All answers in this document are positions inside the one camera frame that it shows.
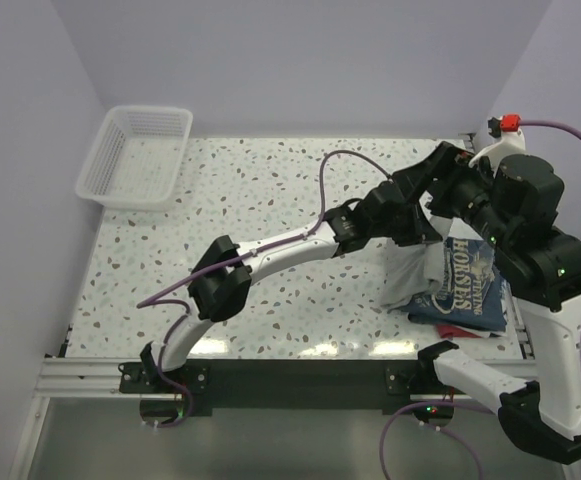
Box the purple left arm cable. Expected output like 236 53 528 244
137 149 396 429

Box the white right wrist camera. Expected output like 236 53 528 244
468 114 526 171

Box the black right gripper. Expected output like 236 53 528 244
391 139 514 248

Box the white plastic basket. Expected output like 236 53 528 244
75 105 193 211

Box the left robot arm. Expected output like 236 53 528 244
140 181 442 392

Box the aluminium rail frame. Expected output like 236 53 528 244
8 134 571 480

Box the grey tank top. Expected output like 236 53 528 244
380 214 453 309

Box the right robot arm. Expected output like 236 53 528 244
392 142 581 465

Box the folded blue printed tank top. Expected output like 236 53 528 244
401 237 507 335

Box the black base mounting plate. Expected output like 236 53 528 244
118 359 459 421

